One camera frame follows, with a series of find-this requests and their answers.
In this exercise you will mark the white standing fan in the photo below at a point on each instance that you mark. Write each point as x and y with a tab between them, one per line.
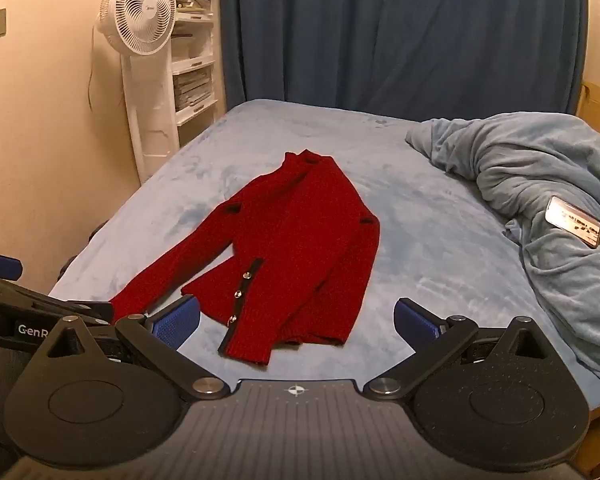
140	5

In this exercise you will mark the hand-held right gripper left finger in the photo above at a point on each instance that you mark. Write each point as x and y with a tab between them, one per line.
176	321

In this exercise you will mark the white shelf unit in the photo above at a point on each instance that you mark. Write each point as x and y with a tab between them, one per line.
195	85

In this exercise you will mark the red knit sweater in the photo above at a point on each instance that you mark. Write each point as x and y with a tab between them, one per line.
300	240

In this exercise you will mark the dark blue curtain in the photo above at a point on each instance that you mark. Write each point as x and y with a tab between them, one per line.
405	30

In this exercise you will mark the wooden bed frame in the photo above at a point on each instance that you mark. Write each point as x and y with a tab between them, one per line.
597	105

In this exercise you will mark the grey-blue fleece blanket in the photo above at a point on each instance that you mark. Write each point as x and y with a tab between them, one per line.
540	170

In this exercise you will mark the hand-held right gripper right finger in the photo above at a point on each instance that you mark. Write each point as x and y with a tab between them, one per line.
416	324

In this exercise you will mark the bed with light blue sheet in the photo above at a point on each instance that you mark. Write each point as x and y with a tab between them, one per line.
430	240

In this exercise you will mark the smartphone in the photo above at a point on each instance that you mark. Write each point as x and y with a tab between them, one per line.
572	221

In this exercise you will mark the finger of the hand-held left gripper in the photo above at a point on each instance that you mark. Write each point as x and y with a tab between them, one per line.
30	300
0	265

